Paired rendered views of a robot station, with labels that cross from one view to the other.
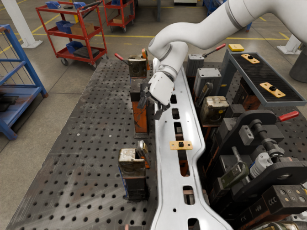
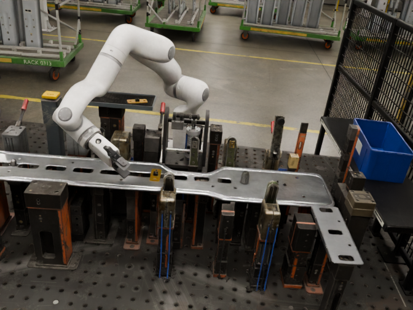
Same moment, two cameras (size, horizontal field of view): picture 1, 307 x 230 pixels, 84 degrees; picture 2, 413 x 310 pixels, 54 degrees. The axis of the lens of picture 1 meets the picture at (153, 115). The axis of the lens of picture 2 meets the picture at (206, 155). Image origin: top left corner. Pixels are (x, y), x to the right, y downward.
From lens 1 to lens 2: 1.26 m
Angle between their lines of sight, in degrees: 71
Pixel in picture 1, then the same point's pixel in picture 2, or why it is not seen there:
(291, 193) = (215, 127)
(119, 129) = (45, 290)
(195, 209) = (212, 178)
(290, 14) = (145, 50)
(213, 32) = (112, 78)
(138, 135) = (71, 263)
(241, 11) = (123, 57)
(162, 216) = (217, 192)
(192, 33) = (98, 86)
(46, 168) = not seen: outside the picture
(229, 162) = (173, 161)
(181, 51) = not seen: hidden behind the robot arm
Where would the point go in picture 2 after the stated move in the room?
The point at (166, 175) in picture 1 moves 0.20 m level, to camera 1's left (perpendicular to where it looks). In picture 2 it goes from (185, 186) to (180, 220)
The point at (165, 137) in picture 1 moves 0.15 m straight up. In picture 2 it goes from (142, 182) to (143, 146)
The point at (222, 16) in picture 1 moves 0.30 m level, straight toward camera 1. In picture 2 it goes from (113, 64) to (190, 81)
